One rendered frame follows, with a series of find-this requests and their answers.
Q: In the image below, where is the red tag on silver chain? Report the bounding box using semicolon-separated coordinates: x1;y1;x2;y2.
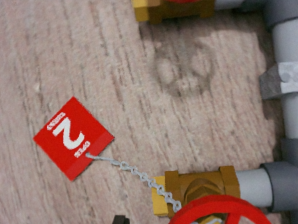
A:
32;97;181;213

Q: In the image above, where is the grey pipe with tee joints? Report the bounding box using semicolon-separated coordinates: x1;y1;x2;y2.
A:
131;0;298;224

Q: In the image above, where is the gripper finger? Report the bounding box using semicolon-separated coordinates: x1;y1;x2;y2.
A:
112;215;130;224

